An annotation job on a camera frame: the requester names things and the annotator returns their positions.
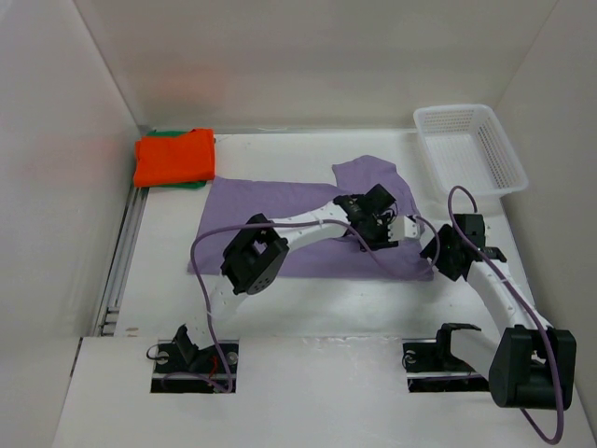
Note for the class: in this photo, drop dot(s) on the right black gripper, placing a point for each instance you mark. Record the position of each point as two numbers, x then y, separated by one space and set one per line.
434 252

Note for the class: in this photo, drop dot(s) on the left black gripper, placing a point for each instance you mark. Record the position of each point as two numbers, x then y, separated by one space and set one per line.
382 242

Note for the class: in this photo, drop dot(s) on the lavender t shirt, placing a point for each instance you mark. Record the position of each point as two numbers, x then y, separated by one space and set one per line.
234 201

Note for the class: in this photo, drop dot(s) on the orange t shirt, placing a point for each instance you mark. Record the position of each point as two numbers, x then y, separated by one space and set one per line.
162 160

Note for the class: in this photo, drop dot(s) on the green t shirt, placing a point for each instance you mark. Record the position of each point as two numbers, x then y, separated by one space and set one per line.
187 185

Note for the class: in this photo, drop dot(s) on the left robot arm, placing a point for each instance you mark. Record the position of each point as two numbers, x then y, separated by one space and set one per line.
255 256

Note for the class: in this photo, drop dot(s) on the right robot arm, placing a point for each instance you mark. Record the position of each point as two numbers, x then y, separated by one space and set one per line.
532 360

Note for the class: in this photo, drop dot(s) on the white plastic laundry basket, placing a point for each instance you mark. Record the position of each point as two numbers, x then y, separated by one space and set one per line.
466 145

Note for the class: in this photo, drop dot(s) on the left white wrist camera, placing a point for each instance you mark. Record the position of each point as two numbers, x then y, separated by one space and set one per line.
404 228

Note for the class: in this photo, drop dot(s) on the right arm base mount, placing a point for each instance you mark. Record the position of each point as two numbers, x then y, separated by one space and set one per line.
432 368

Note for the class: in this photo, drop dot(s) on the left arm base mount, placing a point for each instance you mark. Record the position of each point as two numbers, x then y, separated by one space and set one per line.
208 375

